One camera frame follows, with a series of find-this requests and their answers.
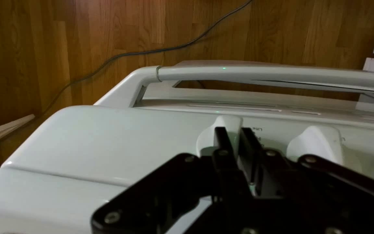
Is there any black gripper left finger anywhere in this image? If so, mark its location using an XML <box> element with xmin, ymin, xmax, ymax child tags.
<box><xmin>89</xmin><ymin>124</ymin><xmax>249</xmax><ymax>234</ymax></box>

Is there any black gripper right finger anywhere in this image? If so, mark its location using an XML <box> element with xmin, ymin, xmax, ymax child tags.
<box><xmin>237</xmin><ymin>125</ymin><xmax>374</xmax><ymax>234</ymax></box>

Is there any white stove knob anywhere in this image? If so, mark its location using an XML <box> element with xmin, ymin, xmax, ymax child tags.
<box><xmin>285</xmin><ymin>124</ymin><xmax>344</xmax><ymax>166</ymax></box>
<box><xmin>194</xmin><ymin>114</ymin><xmax>244</xmax><ymax>159</ymax></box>

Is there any white toaster oven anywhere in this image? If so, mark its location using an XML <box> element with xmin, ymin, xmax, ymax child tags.
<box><xmin>0</xmin><ymin>59</ymin><xmax>374</xmax><ymax>234</ymax></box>

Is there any pale wooden strip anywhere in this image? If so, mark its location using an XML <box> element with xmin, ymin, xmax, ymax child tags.
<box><xmin>0</xmin><ymin>112</ymin><xmax>36</xmax><ymax>150</ymax></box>

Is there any white oven door handle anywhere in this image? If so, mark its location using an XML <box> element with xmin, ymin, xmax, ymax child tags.
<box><xmin>153</xmin><ymin>63</ymin><xmax>374</xmax><ymax>94</ymax></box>

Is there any thin dark floor cable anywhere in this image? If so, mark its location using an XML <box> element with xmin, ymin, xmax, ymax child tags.
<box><xmin>42</xmin><ymin>0</ymin><xmax>255</xmax><ymax>115</ymax></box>

